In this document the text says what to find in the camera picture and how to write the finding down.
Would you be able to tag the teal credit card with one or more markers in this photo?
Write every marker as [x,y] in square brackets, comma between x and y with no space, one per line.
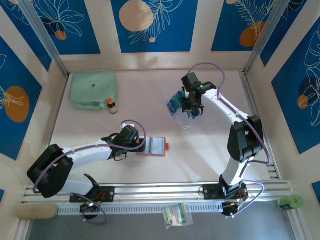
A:
[176,102]

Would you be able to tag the aluminium frame post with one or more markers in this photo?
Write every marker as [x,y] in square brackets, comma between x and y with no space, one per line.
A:
[264,37]
[45,37]

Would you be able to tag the brown bottle orange cap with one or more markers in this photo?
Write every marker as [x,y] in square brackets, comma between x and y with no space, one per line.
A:
[112,107]

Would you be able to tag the black controller box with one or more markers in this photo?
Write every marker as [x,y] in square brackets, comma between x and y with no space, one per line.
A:
[85,207]

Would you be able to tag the aluminium corner extrusion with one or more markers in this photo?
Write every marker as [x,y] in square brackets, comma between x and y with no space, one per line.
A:
[296,225]

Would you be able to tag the beige sponge block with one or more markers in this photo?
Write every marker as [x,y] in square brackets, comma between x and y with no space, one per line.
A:
[37,212]

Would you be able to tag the green canister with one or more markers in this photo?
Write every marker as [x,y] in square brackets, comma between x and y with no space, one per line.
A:
[290,202]

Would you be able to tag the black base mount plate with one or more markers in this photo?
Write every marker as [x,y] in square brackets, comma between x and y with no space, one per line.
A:
[108,193]
[210,191]

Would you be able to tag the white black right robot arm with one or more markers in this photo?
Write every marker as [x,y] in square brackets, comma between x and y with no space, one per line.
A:
[212,105]

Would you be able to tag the aluminium side rail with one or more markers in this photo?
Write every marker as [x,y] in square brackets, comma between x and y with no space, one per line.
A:
[252,100]

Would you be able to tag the clear plastic bag with packet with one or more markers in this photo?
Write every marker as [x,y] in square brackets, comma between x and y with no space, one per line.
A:
[177,215]

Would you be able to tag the mint green zip pouch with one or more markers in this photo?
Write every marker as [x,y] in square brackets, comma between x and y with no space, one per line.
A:
[92,87]

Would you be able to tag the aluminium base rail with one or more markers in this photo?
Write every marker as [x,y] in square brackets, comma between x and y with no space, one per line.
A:
[155,191]

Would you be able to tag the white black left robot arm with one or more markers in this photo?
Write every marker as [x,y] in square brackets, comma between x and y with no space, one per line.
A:
[87,156]

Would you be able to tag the orange card holder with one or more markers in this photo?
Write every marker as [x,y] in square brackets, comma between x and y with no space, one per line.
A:
[157,146]

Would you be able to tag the blue credit card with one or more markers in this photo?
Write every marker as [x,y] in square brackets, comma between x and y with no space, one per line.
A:
[192,114]
[180,97]
[172,107]

